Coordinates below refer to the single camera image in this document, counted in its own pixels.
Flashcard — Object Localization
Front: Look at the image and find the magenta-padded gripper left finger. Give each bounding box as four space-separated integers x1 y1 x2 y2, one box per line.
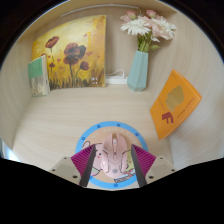
49 143 98 188

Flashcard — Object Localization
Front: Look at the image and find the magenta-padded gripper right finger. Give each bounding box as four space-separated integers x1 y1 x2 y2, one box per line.
129 143 177 188

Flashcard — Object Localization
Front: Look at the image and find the pink computer mouse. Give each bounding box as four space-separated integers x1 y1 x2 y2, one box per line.
100 132 130 178

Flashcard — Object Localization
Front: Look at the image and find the round cartoon-print mouse pad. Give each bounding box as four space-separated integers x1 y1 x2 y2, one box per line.
74 120 149 190

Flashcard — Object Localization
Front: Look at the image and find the orange book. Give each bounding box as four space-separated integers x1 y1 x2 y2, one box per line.
149 69 203 141

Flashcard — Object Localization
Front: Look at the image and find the white power strip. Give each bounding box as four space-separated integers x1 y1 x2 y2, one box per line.
105 68 129 85

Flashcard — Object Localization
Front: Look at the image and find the pale teal faceted vase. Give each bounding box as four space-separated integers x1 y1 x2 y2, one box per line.
126 49 150 93

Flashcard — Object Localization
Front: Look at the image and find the green and beige book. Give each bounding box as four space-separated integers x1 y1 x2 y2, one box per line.
27 54 52 98

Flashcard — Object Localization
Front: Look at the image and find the yellow poppy flower painting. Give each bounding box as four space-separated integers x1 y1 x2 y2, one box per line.
31 14 108 90

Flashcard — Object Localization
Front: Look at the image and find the pink and white flower bouquet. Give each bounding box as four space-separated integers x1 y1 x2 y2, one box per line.
119 9 178 53

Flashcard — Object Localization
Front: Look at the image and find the white light bar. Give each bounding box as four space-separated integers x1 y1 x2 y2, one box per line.
60 3 141 18

